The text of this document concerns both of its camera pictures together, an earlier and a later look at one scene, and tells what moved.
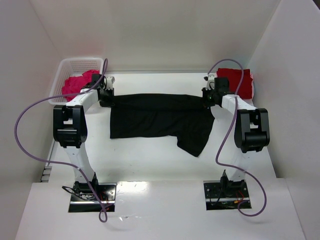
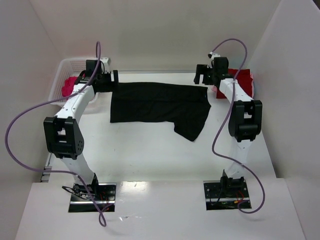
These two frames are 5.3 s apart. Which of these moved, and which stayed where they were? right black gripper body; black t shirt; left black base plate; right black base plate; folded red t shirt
Moved: black t shirt; right black gripper body
Stayed: left black base plate; folded red t shirt; right black base plate
